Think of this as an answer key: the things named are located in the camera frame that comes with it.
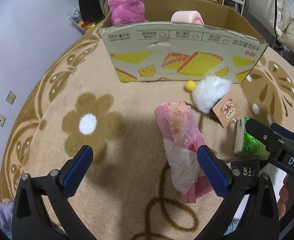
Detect white fluffy plush keychain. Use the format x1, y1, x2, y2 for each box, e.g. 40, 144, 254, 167
185, 76, 241, 128

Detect beige floral blanket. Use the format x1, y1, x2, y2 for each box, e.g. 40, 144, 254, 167
0, 22, 294, 240

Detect white trolley cart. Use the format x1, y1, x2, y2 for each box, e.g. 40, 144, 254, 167
222, 0, 245, 15

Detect person right hand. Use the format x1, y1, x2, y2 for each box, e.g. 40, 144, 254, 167
277, 175, 289, 219

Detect open cardboard box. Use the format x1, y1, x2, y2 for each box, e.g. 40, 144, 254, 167
101, 0, 268, 83

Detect wall power socket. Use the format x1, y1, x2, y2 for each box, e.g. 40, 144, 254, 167
5, 91, 16, 105
0, 114, 6, 127

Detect green tissue pack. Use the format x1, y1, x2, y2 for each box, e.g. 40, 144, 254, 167
233, 117, 269, 160

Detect pink tissue pack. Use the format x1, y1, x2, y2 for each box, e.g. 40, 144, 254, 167
155, 100, 213, 204

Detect pink bear plush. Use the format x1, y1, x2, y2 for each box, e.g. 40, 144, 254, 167
108, 0, 148, 26

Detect cream padded chair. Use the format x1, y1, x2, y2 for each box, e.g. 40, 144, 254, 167
246, 0, 294, 53

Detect pink swirl roll plush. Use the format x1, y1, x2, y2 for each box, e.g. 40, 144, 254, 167
171, 10, 204, 25

